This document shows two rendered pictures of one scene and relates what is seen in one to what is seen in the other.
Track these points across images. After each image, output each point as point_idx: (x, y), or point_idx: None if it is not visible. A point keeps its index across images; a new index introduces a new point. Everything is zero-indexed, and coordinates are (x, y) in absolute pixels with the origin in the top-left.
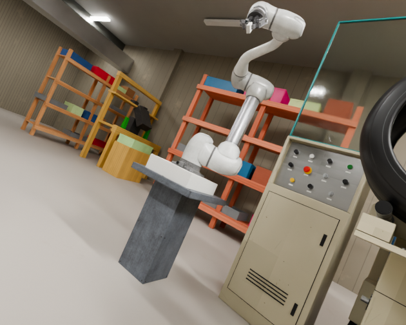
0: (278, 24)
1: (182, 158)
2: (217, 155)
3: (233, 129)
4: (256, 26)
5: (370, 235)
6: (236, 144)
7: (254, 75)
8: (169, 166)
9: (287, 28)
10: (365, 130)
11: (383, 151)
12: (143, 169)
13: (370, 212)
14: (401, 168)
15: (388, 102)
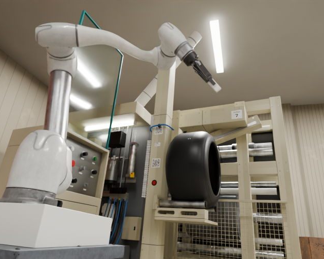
0: (174, 59)
1: (43, 191)
2: (69, 171)
3: (64, 124)
4: None
5: (206, 219)
6: None
7: None
8: (86, 220)
9: (171, 65)
10: (200, 165)
11: (208, 178)
12: (54, 258)
13: (156, 201)
14: (210, 185)
15: (205, 152)
